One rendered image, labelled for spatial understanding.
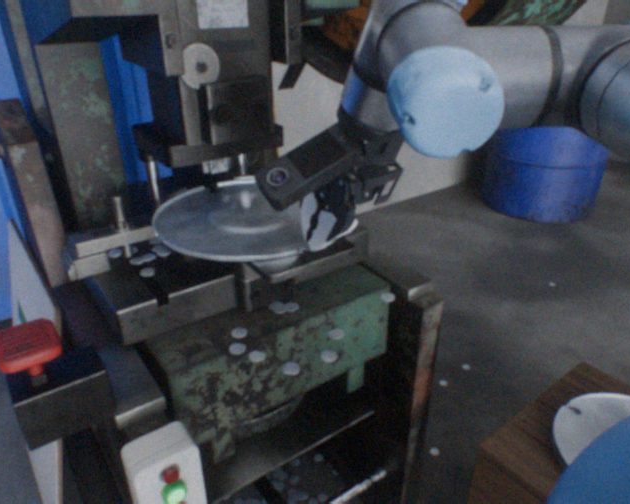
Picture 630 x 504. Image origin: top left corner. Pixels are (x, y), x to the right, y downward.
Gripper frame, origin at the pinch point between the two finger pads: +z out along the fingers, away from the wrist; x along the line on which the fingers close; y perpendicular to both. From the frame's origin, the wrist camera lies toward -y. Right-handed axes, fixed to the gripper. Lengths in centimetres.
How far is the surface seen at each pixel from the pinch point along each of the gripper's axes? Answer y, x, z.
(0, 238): -25, 107, 102
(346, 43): 34, 38, -4
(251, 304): -3.8, 3.2, 16.1
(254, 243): -4.5, 5.3, 3.8
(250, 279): -3.6, 5.1, 12.1
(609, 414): 52, -40, 28
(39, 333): -31.8, 3.8, 5.6
